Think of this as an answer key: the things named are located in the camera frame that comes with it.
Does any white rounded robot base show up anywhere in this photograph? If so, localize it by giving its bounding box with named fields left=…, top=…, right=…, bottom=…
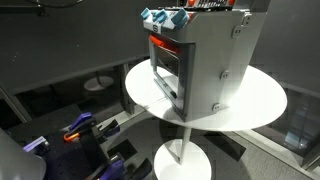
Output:
left=0, top=128, right=46, bottom=180

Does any grey toy stove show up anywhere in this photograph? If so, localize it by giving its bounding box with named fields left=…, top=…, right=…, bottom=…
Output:
left=141, top=0, right=271, bottom=121

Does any purple spring clamp upper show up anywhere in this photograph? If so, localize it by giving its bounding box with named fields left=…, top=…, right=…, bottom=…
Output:
left=63, top=112, right=120, bottom=143

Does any purple spring clamp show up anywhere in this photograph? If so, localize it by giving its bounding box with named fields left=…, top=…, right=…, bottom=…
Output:
left=84, top=155, right=152, bottom=180
left=63, top=112, right=120, bottom=143

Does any purple spring clamp lower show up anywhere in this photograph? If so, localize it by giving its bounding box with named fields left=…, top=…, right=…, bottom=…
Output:
left=84, top=155, right=152, bottom=180

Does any round white side table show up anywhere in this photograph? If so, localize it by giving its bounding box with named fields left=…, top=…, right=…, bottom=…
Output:
left=125, top=60, right=287, bottom=180

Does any black perforated breadboard plate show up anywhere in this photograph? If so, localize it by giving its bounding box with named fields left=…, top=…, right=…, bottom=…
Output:
left=44, top=132, right=107, bottom=180

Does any purple clamp left edge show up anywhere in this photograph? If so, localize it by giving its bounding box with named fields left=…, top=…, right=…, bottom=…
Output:
left=23, top=136, right=49, bottom=155

